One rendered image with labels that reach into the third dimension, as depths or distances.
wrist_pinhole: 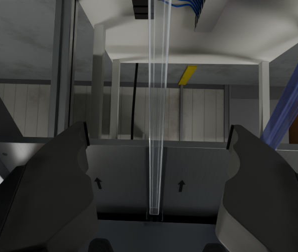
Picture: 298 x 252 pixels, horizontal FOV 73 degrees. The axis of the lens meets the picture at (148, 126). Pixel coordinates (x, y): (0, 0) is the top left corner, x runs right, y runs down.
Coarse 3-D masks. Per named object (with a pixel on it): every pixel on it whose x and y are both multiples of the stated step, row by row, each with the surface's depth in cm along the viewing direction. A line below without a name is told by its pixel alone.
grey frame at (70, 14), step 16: (64, 0) 50; (64, 16) 48; (64, 32) 48; (64, 48) 48; (64, 64) 47; (64, 80) 47; (64, 96) 47; (64, 112) 46; (48, 128) 46; (64, 128) 46
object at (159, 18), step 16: (160, 0) 12; (160, 16) 12; (160, 32) 13; (160, 48) 14; (160, 64) 14; (160, 80) 15; (160, 96) 16; (160, 112) 17; (160, 128) 19; (160, 144) 20; (160, 160) 22; (160, 176) 24
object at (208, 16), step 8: (136, 0) 42; (144, 0) 42; (184, 0) 47; (200, 0) 46; (208, 0) 44; (216, 0) 44; (224, 0) 44; (136, 8) 45; (144, 8) 45; (200, 8) 49; (208, 8) 47; (216, 8) 47; (136, 16) 48; (144, 16) 48; (200, 16) 50; (208, 16) 50; (216, 16) 50; (200, 24) 53; (208, 24) 53
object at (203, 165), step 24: (0, 144) 23; (24, 144) 22; (96, 144) 22; (120, 144) 22; (144, 144) 22; (168, 144) 22; (192, 144) 22; (216, 144) 22; (288, 144) 22; (96, 168) 25; (120, 168) 25; (144, 168) 24; (168, 168) 24; (192, 168) 24; (216, 168) 24; (96, 192) 29; (120, 192) 28; (144, 192) 28; (168, 192) 28; (192, 192) 28; (216, 192) 27; (120, 216) 33; (144, 216) 33; (168, 216) 33; (192, 216) 32; (216, 216) 32
